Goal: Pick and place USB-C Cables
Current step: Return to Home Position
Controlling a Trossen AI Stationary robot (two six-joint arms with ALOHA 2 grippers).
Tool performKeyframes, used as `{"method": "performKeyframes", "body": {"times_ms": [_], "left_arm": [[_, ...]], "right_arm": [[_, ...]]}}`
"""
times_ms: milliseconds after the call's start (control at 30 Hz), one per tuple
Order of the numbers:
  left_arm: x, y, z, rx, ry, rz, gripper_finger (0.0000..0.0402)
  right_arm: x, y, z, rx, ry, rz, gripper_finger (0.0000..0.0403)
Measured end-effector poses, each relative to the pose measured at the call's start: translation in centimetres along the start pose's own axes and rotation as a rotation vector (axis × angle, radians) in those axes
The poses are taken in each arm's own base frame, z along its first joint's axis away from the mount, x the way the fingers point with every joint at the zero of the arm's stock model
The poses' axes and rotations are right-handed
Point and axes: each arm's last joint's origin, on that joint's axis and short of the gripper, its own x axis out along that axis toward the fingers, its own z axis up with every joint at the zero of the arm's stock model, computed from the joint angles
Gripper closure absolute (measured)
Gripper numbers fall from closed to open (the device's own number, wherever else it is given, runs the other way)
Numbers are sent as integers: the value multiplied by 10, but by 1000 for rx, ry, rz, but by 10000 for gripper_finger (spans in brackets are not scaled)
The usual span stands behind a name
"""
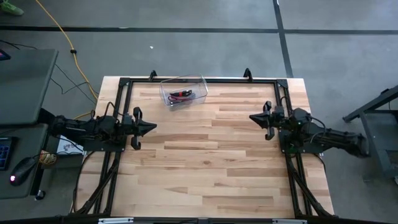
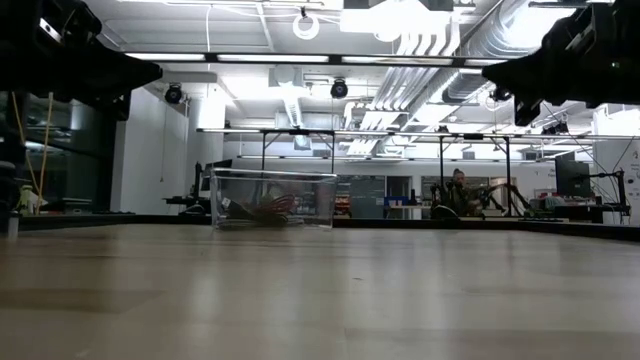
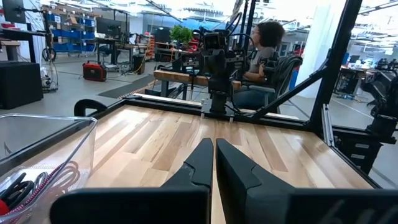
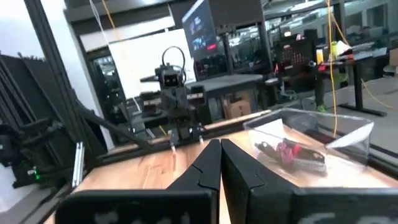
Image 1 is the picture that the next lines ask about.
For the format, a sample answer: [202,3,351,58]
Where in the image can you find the dark keyboard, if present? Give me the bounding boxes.
[0,136,13,171]

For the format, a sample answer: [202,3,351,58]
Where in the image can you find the thin black floor cable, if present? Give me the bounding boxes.
[0,39,98,105]

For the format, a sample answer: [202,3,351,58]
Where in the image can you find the white printed paper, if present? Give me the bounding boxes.
[57,135,85,156]

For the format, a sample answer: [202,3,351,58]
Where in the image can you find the yellow extension cable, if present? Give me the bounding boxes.
[35,0,100,121]

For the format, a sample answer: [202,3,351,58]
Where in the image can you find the person's green shoe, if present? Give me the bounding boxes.
[0,0,25,16]

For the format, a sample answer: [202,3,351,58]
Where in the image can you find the round brown tin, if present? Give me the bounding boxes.
[39,151,58,167]

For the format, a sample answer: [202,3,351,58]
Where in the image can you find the black metal table frame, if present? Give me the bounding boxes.
[341,85,398,184]

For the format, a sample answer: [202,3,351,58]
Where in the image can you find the black aluminium table frame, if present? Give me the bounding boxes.
[73,67,335,224]

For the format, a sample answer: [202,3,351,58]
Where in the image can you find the grey desk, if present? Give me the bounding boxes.
[0,48,59,200]

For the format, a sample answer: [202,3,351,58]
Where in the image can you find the black computer mouse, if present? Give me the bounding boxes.
[9,156,38,187]

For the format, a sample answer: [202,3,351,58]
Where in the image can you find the clear plastic bin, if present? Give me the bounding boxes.
[159,73,209,112]

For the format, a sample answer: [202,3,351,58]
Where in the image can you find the black cable with red strap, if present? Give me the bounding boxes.
[169,89,195,98]

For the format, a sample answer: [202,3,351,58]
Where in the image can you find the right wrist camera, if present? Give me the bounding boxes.
[272,105,285,121]

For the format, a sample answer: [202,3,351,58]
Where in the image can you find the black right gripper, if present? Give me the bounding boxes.
[249,100,292,141]

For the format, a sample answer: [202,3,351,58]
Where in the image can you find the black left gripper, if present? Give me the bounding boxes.
[119,106,157,151]

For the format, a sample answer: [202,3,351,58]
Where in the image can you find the silver frame bracket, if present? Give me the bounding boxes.
[98,217,134,224]
[272,218,308,224]

